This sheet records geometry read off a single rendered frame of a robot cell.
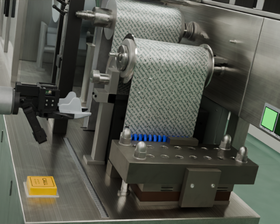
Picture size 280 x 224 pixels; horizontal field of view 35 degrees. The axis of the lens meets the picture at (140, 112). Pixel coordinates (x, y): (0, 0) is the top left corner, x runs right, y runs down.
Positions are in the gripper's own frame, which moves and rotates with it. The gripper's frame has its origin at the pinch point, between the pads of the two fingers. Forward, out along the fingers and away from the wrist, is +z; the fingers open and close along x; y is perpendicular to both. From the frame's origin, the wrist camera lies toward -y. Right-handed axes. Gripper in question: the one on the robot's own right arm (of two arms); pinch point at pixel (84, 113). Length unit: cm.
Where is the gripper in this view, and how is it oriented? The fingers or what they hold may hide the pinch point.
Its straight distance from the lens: 128.6
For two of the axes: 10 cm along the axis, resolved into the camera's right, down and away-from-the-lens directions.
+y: 1.8, -9.5, -2.7
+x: -3.4, -3.1, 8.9
